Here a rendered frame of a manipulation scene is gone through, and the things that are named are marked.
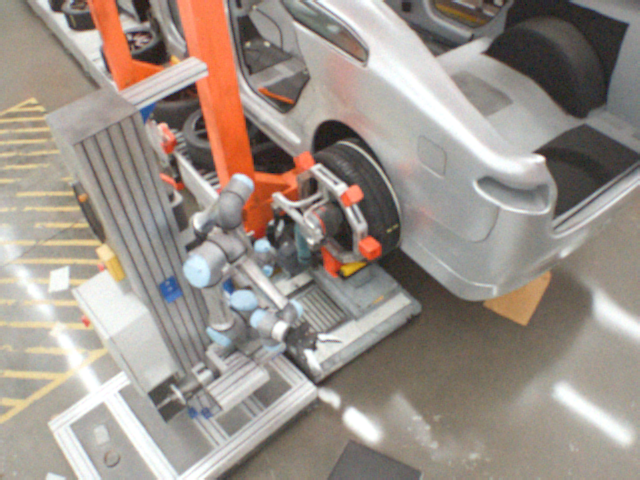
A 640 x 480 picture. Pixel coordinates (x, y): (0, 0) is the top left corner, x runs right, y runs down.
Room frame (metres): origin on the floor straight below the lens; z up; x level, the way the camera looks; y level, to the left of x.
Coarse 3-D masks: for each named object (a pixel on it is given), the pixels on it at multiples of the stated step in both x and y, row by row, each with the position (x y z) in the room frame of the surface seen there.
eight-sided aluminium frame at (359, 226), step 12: (312, 168) 2.29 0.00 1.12; (324, 168) 2.28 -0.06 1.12; (300, 180) 2.39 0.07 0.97; (324, 180) 2.19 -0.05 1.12; (336, 180) 2.18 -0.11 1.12; (300, 192) 2.40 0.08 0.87; (336, 192) 2.10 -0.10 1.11; (348, 216) 2.03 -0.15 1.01; (360, 216) 2.03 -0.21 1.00; (360, 228) 1.98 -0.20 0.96; (360, 240) 1.98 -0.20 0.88; (336, 252) 2.15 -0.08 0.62; (348, 252) 2.12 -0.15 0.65; (360, 252) 1.98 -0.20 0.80
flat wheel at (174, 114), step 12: (192, 84) 4.58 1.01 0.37; (168, 96) 4.49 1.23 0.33; (180, 96) 4.28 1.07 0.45; (192, 96) 4.20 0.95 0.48; (156, 108) 4.10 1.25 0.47; (168, 108) 4.04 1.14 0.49; (180, 108) 4.02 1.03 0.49; (192, 108) 4.04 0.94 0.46; (156, 120) 4.14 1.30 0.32; (168, 120) 4.05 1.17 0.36; (180, 120) 4.02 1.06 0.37
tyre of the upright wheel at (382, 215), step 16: (336, 144) 2.46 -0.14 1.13; (368, 144) 2.37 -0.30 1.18; (320, 160) 2.36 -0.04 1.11; (336, 160) 2.27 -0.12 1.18; (352, 160) 2.25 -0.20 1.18; (368, 160) 2.25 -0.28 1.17; (352, 176) 2.15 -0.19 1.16; (368, 176) 2.16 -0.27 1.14; (368, 192) 2.09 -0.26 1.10; (384, 192) 2.10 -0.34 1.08; (368, 208) 2.03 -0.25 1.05; (384, 208) 2.05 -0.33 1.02; (368, 224) 2.03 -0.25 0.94; (384, 224) 2.01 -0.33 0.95; (400, 224) 2.05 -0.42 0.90; (336, 240) 2.28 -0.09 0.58; (384, 240) 1.99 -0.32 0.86
